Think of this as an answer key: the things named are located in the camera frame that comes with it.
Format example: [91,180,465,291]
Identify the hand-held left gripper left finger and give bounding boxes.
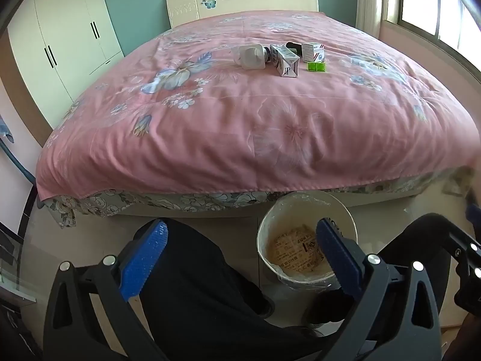
[43,219,170,361]

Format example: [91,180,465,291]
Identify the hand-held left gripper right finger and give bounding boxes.
[316,218,446,361]

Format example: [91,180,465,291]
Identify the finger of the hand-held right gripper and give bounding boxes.
[379,214,481,282]
[465,201,481,223]

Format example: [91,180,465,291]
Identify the white plastic bucket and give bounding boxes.
[256,192,358,285]

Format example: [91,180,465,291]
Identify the printed cardboard packaging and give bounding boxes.
[268,224,327,271]

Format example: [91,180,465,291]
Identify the person's right black shoe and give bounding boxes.
[302,289,356,326]

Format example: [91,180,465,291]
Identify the person's black shoe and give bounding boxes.
[302,289,356,326]
[248,289,277,320]

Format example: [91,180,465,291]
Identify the person's black trousers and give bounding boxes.
[131,219,376,361]

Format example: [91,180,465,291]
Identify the grey floral bed sheet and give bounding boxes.
[41,165,474,230]

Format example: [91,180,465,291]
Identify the person's left black shoe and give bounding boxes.
[248,289,277,320]

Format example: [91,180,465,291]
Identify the glass side table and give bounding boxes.
[0,218,51,309]

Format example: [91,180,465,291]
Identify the pink floral blanket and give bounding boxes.
[35,11,481,201]

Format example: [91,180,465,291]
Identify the white milk carton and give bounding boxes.
[270,44,301,78]

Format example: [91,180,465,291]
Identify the small white box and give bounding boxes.
[302,42,325,63]

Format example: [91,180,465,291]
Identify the window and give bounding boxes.
[383,0,481,72]

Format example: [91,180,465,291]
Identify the cream curtain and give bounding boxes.
[355,0,391,38]

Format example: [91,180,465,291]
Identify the white wardrobe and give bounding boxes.
[8,0,125,102]

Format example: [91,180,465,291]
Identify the cream bed headboard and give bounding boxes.
[166,0,320,29]

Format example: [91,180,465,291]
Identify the grey hose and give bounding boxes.
[0,141,37,188]

